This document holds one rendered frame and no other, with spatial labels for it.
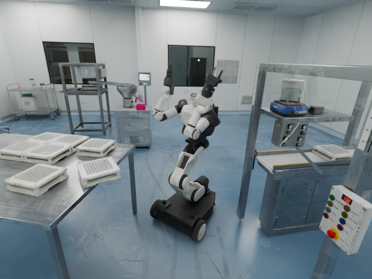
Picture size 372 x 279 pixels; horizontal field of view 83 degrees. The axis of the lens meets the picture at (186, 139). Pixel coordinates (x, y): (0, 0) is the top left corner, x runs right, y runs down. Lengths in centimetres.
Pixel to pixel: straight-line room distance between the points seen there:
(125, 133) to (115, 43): 333
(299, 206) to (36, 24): 704
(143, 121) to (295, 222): 277
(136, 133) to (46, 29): 424
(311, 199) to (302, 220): 24
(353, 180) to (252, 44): 614
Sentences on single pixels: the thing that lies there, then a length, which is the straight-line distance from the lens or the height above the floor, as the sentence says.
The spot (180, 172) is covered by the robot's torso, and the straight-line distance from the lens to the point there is 195.
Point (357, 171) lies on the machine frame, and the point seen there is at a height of 116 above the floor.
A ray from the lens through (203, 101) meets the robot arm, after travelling 160.
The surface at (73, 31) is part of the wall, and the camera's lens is 694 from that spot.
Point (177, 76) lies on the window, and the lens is 656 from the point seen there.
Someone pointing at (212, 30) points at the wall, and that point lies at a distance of 673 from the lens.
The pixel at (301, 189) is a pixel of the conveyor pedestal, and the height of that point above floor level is 54.
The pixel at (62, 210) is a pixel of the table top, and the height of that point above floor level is 82.
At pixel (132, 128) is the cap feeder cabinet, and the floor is 43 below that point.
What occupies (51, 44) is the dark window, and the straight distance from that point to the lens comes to 716.
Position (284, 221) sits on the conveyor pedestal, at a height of 18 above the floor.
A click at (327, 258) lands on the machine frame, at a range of 150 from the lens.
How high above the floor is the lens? 161
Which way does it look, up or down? 21 degrees down
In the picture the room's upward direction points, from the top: 2 degrees clockwise
